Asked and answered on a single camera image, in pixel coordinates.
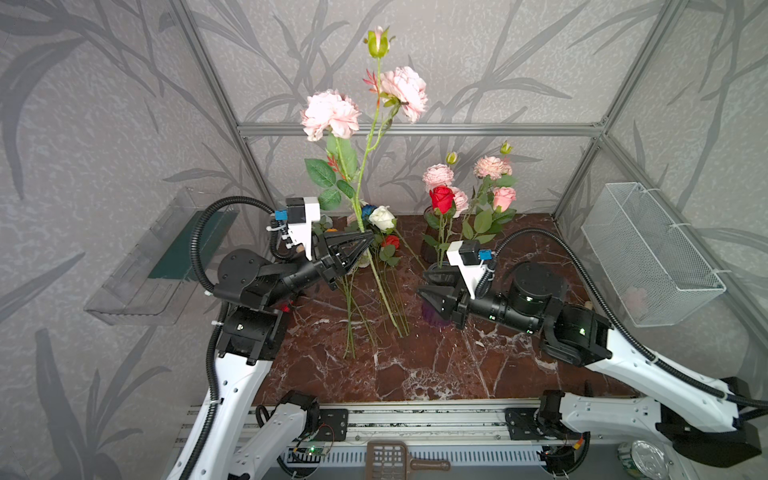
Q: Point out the red rose stem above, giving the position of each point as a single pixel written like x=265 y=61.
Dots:
x=443 y=203

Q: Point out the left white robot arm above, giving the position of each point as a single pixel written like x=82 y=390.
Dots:
x=249 y=332

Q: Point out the white wire basket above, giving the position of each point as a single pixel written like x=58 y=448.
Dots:
x=659 y=276

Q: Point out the clear plastic tray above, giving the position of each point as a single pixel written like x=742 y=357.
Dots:
x=155 y=281

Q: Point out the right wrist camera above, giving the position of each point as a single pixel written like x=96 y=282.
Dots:
x=476 y=265

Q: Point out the purple glass vase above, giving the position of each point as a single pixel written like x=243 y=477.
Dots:
x=438 y=276

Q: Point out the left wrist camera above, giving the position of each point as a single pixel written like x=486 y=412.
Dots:
x=293 y=227

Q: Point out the pink rose bud stem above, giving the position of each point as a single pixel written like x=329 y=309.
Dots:
x=490 y=210

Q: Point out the pale pink peony stem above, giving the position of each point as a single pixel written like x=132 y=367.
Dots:
x=333 y=117
x=443 y=174

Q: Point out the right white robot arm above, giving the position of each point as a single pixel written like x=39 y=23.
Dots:
x=705 y=420

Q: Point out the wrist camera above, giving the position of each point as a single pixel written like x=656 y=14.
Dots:
x=293 y=227
x=476 y=265

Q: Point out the metal tin can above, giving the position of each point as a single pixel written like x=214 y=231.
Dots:
x=643 y=460

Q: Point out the dark red glass vase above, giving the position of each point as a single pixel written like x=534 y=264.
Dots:
x=429 y=250

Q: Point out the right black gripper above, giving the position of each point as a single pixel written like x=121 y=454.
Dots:
x=454 y=303

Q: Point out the flower bunch on table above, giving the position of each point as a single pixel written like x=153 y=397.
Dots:
x=369 y=291

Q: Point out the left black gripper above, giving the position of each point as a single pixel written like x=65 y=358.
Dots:
x=327 y=258

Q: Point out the white pink-edged rose stem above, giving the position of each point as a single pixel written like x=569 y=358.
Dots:
x=494 y=171

